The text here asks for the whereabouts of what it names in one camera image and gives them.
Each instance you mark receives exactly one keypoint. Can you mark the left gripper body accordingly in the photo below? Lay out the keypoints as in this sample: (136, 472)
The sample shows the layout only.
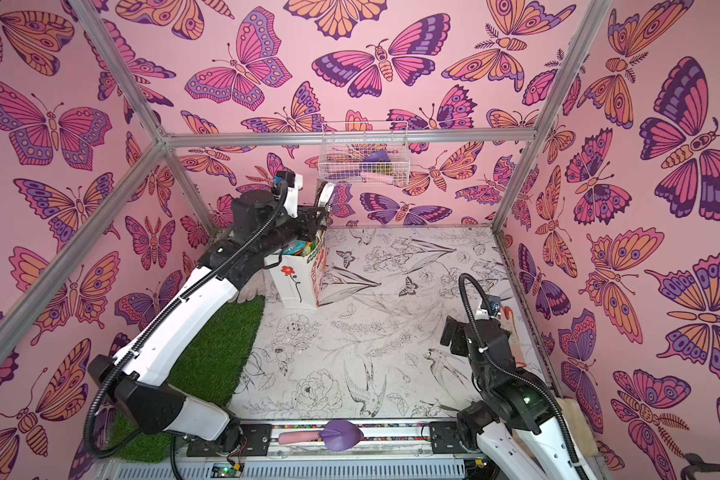
(296, 229)

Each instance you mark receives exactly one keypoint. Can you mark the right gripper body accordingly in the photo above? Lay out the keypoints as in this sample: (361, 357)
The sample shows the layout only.
(495, 327)

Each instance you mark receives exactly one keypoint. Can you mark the dark brown snack bar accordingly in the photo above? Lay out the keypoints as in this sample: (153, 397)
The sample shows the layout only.
(324, 194)

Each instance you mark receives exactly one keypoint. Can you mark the teal mint candy bag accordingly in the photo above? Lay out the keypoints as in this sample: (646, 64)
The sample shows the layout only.
(301, 248)

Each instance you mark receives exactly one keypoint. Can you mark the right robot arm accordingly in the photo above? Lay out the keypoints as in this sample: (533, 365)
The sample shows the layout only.
(517, 422)

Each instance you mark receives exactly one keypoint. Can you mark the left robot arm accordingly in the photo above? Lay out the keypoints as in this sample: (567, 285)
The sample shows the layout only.
(134, 380)

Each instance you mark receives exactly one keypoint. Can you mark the white paper gift bag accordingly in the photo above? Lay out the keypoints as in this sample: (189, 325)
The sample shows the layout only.
(298, 278)

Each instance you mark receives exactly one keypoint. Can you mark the orange and white garden glove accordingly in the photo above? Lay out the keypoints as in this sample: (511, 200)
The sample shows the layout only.
(507, 320)

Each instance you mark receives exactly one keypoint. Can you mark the grey knit glove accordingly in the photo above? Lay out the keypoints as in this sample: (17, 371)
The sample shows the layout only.
(249, 292)

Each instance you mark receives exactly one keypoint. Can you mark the purple trowel in basket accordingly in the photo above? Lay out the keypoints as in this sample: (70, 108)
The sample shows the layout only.
(375, 168)

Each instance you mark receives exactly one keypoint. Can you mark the beige work glove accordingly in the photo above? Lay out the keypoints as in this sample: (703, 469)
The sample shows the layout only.
(578, 426)

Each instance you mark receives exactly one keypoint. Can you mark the purple garden trowel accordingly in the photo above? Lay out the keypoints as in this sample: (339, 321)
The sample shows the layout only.
(337, 435)

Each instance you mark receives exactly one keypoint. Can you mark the green artificial grass mat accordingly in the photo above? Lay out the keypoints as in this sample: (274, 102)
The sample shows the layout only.
(209, 368)

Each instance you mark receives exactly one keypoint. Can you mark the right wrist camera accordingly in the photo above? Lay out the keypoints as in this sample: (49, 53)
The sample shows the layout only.
(490, 309)

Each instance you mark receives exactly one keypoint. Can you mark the white wire basket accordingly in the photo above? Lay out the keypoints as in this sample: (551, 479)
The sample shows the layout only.
(364, 137)

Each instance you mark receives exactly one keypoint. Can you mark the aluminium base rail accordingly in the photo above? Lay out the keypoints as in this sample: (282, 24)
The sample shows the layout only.
(440, 448)

